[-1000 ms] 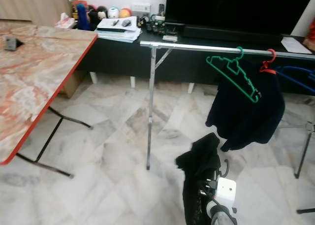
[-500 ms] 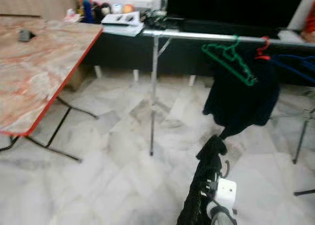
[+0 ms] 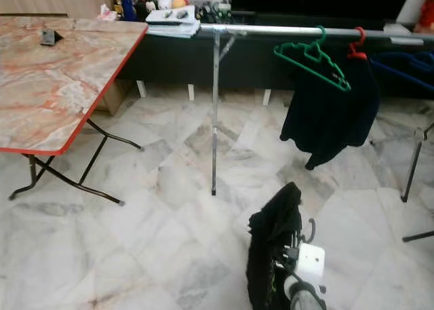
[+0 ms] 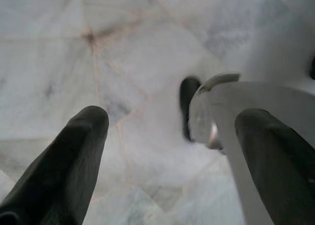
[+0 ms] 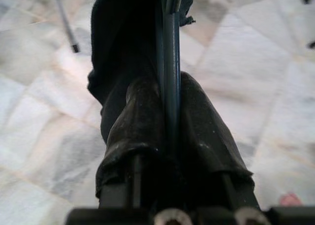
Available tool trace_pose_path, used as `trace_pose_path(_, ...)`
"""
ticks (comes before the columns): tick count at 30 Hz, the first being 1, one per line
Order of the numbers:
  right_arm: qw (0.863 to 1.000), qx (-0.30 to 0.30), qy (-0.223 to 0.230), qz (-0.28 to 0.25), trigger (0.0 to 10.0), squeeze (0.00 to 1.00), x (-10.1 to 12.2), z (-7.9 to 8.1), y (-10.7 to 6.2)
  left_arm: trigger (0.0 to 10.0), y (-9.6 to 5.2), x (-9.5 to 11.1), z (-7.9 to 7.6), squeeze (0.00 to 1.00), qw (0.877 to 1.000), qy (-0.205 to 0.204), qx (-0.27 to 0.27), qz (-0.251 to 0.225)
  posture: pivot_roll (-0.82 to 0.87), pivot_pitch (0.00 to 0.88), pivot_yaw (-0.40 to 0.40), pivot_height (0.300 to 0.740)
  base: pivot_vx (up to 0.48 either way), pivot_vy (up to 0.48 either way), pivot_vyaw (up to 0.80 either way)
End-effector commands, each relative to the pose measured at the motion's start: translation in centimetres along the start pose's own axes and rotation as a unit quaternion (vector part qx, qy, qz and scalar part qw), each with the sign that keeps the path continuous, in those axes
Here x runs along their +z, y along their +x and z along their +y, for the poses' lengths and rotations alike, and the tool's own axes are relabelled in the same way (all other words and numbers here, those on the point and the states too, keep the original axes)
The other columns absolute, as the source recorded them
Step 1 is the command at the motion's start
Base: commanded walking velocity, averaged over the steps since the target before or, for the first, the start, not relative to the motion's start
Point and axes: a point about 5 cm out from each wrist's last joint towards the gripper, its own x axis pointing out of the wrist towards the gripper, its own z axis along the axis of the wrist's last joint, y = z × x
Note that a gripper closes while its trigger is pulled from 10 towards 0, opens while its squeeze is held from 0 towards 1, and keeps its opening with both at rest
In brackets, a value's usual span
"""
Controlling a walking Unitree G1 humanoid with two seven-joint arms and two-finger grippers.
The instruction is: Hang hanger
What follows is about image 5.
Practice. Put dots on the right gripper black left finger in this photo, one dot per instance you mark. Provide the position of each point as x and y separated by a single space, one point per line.
137 121

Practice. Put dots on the silver metal clothes rack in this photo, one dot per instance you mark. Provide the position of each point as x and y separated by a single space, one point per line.
66 25

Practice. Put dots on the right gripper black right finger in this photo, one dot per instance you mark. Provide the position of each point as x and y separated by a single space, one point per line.
204 136

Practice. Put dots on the black fonemax t-shirt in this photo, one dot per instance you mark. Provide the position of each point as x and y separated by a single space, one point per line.
118 42

